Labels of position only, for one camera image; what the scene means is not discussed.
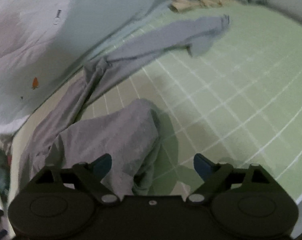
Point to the beige cloth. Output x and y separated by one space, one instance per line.
198 2

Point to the dark teal cloth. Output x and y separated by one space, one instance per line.
2 172

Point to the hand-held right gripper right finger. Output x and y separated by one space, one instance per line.
202 166

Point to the grey towel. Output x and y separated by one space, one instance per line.
111 135

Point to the green checked bed sheet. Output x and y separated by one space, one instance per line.
240 80

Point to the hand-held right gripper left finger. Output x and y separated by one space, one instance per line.
103 166

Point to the carrot print white quilt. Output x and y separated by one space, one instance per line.
41 42

